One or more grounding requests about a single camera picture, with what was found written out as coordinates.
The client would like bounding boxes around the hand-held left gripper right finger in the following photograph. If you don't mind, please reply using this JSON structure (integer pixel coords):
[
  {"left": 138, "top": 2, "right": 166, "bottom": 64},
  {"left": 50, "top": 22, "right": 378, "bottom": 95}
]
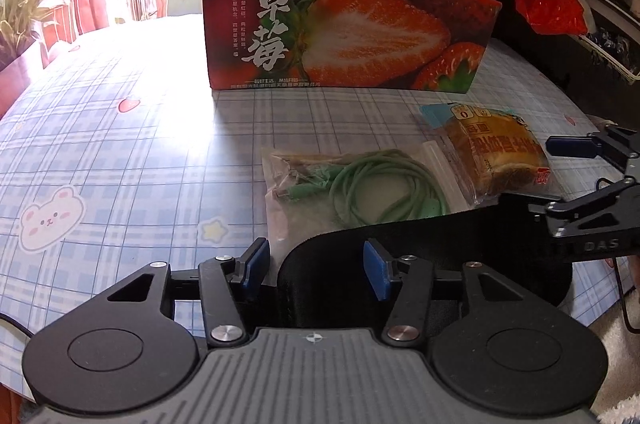
[{"left": 364, "top": 239, "right": 531, "bottom": 347}]

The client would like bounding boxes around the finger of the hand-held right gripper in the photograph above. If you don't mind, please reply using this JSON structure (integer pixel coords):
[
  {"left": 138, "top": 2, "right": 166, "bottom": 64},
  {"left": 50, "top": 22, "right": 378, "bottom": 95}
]
[
  {"left": 530, "top": 177, "right": 638, "bottom": 237},
  {"left": 546, "top": 127, "right": 640, "bottom": 175}
]

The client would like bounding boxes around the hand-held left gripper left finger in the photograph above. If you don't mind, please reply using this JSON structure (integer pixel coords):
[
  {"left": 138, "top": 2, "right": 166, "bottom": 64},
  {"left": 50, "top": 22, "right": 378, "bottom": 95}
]
[{"left": 107, "top": 237, "right": 271, "bottom": 347}]

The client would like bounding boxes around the packaged bread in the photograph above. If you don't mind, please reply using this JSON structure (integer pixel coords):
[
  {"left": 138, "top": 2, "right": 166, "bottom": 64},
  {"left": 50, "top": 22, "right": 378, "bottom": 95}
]
[{"left": 418, "top": 102, "right": 564, "bottom": 208}]

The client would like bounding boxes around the bagged green cable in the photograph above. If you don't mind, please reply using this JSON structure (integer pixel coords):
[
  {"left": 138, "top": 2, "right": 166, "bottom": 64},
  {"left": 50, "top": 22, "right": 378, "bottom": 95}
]
[{"left": 261, "top": 139, "right": 473, "bottom": 246}]

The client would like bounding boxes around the red strawberry print box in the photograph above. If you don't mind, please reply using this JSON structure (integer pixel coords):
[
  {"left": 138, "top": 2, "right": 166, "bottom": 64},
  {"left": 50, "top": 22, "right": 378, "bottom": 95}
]
[{"left": 200, "top": 0, "right": 503, "bottom": 95}]

